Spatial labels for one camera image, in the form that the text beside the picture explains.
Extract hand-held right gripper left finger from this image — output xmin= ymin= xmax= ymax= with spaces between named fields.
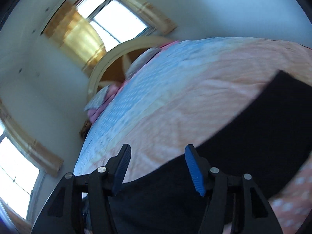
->
xmin=30 ymin=143 xmax=132 ymax=234

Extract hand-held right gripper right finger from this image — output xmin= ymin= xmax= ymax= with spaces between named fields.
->
xmin=184 ymin=144 xmax=284 ymax=234

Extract black pants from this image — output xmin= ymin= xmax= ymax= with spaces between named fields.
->
xmin=83 ymin=70 xmax=312 ymax=234

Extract brown patterned cushion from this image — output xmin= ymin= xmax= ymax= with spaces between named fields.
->
xmin=79 ymin=121 xmax=92 ymax=139

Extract grey patterned pillow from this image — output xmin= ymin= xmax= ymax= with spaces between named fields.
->
xmin=84 ymin=85 xmax=111 ymax=111

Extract pink folded blanket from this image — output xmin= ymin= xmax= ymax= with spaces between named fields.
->
xmin=88 ymin=84 xmax=122 ymax=125

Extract pink polka dot bed sheet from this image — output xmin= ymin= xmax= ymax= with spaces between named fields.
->
xmin=73 ymin=37 xmax=312 ymax=234

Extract cream wooden headboard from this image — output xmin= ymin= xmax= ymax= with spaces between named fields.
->
xmin=86 ymin=35 xmax=176 ymax=103

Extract window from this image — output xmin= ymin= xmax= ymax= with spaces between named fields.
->
xmin=0 ymin=127 xmax=45 ymax=221
xmin=75 ymin=0 xmax=156 ymax=51

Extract striped pillow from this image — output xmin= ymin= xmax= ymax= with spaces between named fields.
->
xmin=125 ymin=47 xmax=159 ymax=78

